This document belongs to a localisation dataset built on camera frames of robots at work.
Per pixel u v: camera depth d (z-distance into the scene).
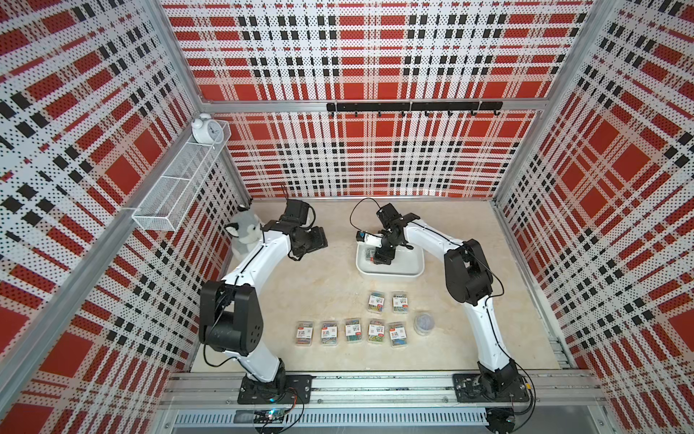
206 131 0.80
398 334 0.82
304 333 0.82
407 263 0.96
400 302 0.88
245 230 0.86
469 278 0.59
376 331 0.82
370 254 1.00
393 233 0.78
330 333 0.82
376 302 0.88
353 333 0.82
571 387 0.75
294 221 0.69
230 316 0.46
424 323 0.83
